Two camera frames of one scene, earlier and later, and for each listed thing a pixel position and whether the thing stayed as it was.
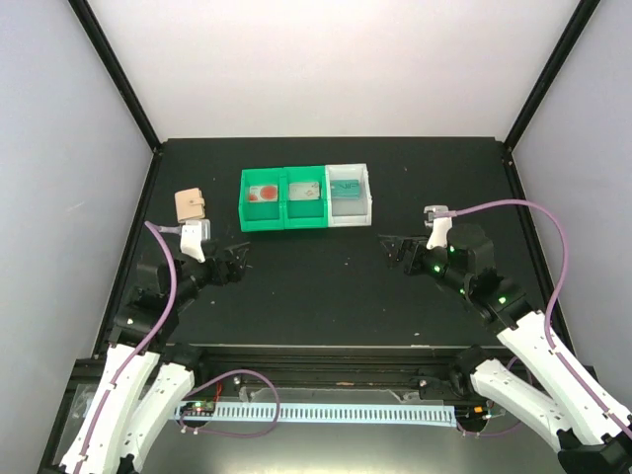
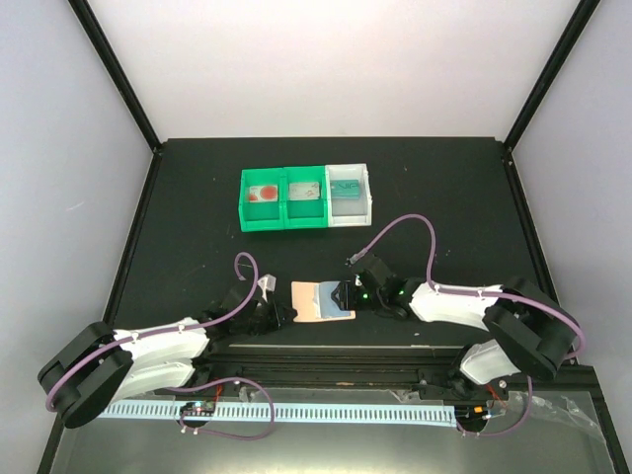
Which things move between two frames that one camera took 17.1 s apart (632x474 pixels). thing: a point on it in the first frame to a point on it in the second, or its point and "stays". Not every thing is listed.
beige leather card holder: (190, 204) to (313, 301)
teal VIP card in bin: (345, 189) stays
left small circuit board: (198, 407) stays
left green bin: (262, 215) stays
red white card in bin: (263, 194) stays
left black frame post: (99, 38) stays
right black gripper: (415, 246) to (347, 296)
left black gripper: (234, 273) to (276, 320)
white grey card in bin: (306, 191) stays
